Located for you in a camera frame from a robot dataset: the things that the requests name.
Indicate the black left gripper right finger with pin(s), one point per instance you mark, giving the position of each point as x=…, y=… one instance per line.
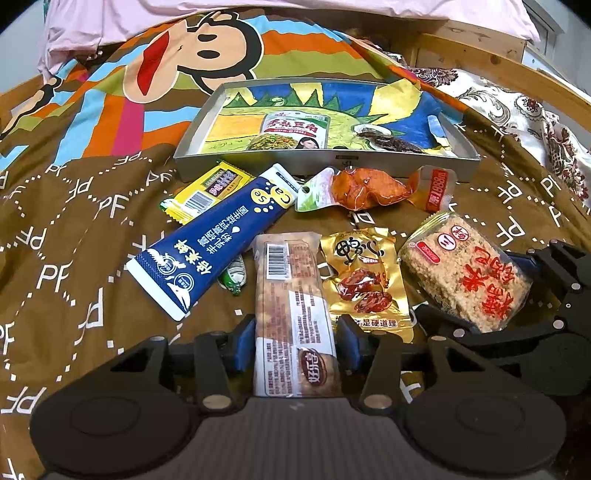
x=379, y=357

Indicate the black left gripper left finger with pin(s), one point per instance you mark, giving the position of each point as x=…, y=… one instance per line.
x=199, y=376

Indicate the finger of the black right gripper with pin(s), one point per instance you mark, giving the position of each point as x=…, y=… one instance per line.
x=437, y=322
x=549, y=258

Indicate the rice cracker pack red text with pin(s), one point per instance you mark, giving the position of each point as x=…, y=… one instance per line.
x=465, y=273

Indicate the gold duck snack packet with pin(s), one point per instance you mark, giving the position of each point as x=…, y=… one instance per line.
x=366, y=281

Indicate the small green white candy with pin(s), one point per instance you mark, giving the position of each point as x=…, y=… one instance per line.
x=233, y=277

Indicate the long biscuit bar package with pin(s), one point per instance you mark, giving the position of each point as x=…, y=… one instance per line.
x=295, y=346

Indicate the blue milk stick package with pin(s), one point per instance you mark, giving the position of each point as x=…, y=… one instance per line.
x=178, y=269

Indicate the orange tofu snack packet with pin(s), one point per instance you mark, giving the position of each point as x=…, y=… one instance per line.
x=429, y=188

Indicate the yellow snack packet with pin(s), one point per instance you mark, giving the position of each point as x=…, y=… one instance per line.
x=205, y=192

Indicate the dark snack clear packet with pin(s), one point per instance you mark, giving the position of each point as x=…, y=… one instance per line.
x=382, y=139

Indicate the grey tray with dinosaur picture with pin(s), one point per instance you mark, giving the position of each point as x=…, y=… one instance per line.
x=232, y=117

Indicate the green white tofu snack bag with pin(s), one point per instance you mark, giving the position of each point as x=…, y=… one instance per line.
x=290, y=129

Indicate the white floral quilt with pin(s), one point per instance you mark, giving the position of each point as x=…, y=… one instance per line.
x=539, y=130

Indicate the brown monkey cartoon blanket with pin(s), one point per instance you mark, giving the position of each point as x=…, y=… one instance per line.
x=83, y=174

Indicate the wooden bed frame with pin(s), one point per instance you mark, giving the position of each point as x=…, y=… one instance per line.
x=493, y=55

